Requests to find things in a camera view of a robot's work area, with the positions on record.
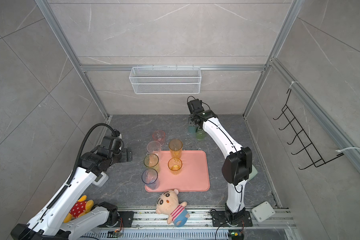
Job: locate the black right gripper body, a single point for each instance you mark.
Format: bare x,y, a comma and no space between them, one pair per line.
192,119

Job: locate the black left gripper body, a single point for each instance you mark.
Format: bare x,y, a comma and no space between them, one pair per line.
120,156

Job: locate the teal dimpled glass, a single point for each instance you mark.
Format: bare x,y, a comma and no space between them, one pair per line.
192,128

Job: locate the tall yellow glass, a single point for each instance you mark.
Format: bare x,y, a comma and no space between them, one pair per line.
176,147

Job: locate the short pink glass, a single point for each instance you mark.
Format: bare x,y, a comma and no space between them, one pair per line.
159,136

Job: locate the tall green glass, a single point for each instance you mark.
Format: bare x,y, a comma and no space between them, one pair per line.
151,161

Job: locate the tall blue glass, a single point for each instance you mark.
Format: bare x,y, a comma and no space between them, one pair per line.
150,178

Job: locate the clear glass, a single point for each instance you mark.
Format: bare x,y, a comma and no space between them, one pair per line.
154,147

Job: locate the short yellow glass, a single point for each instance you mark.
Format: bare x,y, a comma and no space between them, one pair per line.
175,165

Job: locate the pink plastic tray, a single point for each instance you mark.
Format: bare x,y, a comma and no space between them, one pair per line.
193,176

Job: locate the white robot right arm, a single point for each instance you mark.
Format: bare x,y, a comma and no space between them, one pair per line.
238,164

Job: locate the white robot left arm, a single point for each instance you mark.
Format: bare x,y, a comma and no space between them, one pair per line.
48,224

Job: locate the white digital clock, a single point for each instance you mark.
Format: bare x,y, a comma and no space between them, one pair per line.
101,179

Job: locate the short green glass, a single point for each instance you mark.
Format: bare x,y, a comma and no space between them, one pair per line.
200,134

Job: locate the yellow plush toy red dress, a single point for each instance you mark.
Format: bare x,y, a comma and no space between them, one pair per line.
80,208

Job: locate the boy plush doll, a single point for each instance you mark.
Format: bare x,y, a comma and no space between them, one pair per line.
168,204

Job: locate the pale green box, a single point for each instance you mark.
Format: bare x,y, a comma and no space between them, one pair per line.
253,173

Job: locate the white square box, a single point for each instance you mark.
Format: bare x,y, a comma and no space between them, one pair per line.
263,211

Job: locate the white wire mesh basket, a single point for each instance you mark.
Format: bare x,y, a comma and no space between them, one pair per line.
166,80

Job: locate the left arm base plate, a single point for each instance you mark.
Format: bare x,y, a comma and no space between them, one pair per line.
125,219

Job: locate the aluminium rail at front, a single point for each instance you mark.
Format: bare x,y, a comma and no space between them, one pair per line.
148,225

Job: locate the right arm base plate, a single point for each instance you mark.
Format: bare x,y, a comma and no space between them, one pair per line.
225,219

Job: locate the black wire hook rack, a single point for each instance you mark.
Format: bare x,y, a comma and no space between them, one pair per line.
315,159

